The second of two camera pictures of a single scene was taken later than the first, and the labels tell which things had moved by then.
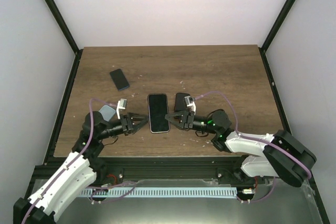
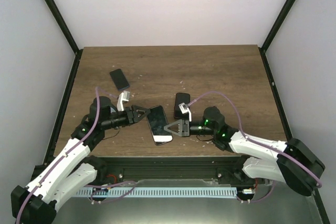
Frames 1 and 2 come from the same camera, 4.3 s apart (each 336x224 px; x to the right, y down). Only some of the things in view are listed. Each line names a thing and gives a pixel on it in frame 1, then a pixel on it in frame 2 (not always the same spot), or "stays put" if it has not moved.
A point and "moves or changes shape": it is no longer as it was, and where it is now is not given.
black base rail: [153, 168] stays put
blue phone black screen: [119, 79] stays put
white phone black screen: [158, 109] moves or changes shape
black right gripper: [187, 117] → [184, 130]
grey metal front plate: [286, 205] stays put
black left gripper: [125, 120] → [135, 114]
